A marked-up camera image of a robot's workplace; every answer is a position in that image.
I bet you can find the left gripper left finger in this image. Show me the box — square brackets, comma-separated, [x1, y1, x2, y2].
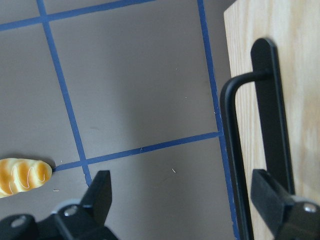
[80, 170, 112, 224]

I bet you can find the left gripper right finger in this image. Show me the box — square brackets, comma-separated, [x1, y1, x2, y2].
[250, 169, 295, 234]

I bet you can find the black drawer handle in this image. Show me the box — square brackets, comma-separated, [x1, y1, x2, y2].
[220, 38, 295, 240]

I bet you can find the wooden drawer front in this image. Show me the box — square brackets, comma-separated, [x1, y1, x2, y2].
[224, 0, 320, 240]

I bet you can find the toy bread roll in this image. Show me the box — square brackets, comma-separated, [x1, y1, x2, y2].
[0, 158, 53, 198]

